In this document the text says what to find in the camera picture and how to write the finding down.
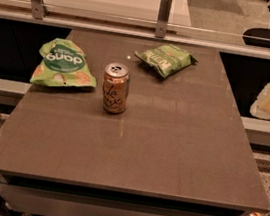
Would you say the green jalapeno kettle chip bag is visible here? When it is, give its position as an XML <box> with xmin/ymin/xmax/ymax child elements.
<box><xmin>135</xmin><ymin>44</ymin><xmax>198</xmax><ymax>78</ymax></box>

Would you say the light green Dang snack bag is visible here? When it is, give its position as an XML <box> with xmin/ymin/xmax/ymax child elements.
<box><xmin>30</xmin><ymin>38</ymin><xmax>96</xmax><ymax>88</ymax></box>

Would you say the black office chair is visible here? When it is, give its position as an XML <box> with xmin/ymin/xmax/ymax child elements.
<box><xmin>242</xmin><ymin>5</ymin><xmax>270</xmax><ymax>48</ymax></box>

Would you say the brown table with drawers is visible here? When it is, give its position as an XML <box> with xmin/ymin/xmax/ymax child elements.
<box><xmin>0</xmin><ymin>30</ymin><xmax>270</xmax><ymax>216</ymax></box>

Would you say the orange LaCroix can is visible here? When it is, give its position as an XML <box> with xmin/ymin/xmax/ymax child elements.
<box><xmin>102</xmin><ymin>62</ymin><xmax>130</xmax><ymax>114</ymax></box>

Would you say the middle metal railing bracket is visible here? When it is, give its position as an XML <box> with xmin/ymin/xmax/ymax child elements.
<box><xmin>155</xmin><ymin>0</ymin><xmax>172</xmax><ymax>38</ymax></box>

